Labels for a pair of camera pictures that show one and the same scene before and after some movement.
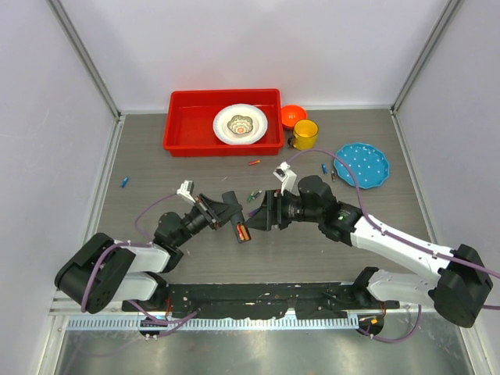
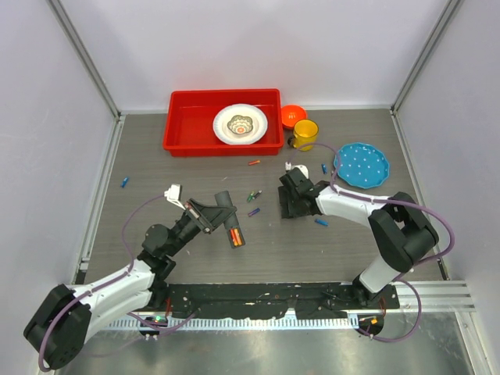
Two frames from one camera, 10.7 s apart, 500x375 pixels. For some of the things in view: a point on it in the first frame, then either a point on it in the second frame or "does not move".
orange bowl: (291, 114) does not move
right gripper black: (270, 213) -> (287, 208)
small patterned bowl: (240, 124) does not move
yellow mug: (304, 137) does not move
